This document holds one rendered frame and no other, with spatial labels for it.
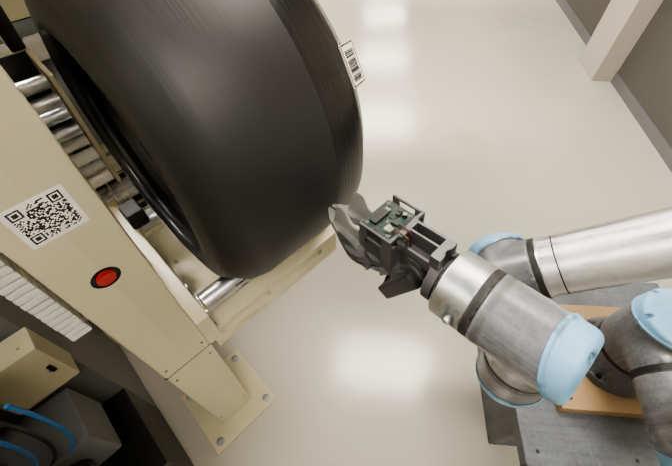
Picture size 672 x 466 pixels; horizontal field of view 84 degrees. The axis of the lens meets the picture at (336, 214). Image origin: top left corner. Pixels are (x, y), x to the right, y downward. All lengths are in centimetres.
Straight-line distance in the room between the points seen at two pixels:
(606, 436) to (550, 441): 13
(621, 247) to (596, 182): 211
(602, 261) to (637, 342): 45
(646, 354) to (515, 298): 58
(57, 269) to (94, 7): 37
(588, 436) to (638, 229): 68
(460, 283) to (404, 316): 133
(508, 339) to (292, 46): 41
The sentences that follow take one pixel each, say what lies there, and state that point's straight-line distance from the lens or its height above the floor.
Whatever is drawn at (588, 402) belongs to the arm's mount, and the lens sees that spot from 115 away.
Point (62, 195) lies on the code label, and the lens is 60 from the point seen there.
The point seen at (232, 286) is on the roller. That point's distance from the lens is 80.
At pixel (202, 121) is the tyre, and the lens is 44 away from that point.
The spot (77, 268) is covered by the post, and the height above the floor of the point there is 111.
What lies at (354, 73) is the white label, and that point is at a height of 132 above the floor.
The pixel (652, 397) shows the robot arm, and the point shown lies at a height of 83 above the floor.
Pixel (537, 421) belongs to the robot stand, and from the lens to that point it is 112.
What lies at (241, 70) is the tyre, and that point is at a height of 138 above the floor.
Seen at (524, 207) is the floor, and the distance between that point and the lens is 233.
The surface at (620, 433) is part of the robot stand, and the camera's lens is 121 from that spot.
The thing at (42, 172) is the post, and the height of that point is 128.
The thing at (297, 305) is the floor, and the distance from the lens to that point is 177.
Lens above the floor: 160
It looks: 51 degrees down
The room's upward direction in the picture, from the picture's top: straight up
